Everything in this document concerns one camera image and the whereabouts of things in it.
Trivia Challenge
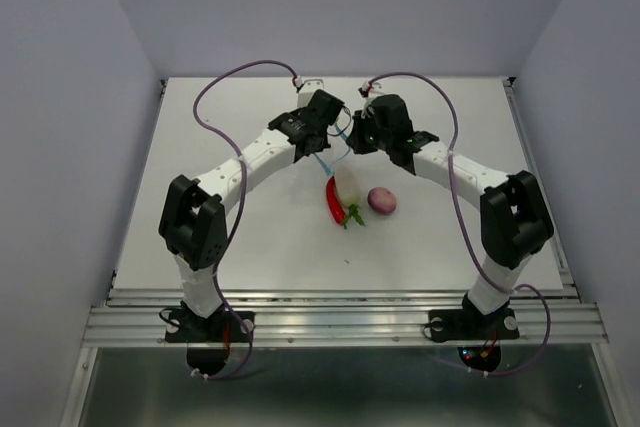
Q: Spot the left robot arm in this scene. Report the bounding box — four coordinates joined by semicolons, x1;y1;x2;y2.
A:
159;89;345;341

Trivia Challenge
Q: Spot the aluminium mounting rail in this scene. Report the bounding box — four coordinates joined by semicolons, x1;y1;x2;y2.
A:
82;287;609;348

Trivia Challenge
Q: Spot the purple cable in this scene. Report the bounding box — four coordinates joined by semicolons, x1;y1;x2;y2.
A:
367;71;554;378
193;60;255;382

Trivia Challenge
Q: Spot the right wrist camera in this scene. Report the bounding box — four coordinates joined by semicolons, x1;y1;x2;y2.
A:
358;81;384;112

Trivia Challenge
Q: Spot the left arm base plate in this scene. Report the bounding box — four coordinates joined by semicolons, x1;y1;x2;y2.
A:
159;308;248;344

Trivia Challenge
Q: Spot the red chili pepper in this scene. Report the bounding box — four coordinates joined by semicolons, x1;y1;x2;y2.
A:
325;176;346;227

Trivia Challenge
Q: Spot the white radish with leaves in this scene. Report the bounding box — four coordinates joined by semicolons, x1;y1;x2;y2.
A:
334;167;365;227

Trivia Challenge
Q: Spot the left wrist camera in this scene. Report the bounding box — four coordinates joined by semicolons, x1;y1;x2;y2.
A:
297;78;324;108

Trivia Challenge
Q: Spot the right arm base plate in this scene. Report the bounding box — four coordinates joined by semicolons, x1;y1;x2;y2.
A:
426;308;520;343

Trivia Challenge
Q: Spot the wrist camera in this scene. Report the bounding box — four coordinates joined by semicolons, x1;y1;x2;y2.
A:
297;78;324;108
358;81;384;112

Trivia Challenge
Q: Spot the purple onion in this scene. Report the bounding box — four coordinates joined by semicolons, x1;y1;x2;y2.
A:
367;187;397;215

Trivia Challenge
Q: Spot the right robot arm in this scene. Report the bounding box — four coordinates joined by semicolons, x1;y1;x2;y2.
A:
347;94;554;337

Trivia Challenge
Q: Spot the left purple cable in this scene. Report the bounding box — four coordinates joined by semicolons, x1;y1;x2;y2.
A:
193;60;255;382

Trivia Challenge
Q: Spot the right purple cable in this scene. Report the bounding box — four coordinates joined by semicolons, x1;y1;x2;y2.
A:
367;71;554;378

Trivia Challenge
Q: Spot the clear zip top bag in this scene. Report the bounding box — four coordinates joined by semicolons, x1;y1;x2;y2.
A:
314;108;352;177

